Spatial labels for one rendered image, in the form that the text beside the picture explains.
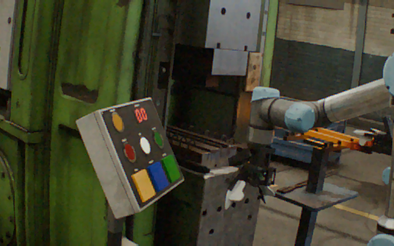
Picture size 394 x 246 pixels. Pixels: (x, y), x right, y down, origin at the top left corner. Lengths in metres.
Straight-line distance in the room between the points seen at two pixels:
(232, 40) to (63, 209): 1.00
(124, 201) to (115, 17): 0.70
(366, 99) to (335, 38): 8.80
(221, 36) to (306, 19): 8.69
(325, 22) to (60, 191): 8.63
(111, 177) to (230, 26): 0.81
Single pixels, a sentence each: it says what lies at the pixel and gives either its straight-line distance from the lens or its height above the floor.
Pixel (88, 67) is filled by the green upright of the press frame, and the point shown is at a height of 1.24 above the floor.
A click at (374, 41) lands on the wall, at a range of 9.73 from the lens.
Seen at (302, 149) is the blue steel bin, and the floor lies 0.23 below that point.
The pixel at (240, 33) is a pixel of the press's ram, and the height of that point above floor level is 1.43.
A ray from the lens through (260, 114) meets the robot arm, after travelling 1.36.
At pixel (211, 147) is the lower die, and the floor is 0.99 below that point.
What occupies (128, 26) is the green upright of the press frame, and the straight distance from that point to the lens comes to 1.69.
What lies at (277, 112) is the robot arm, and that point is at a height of 1.24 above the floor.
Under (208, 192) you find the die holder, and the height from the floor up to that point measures 0.85.
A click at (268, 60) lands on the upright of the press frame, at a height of 1.33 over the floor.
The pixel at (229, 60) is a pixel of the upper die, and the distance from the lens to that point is 1.86.
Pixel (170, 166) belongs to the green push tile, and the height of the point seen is 1.02.
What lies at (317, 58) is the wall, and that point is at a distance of 10.29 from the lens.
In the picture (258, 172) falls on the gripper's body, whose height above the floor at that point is 1.06.
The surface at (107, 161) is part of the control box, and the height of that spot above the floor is 1.07.
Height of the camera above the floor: 1.43
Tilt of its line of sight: 11 degrees down
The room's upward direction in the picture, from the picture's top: 7 degrees clockwise
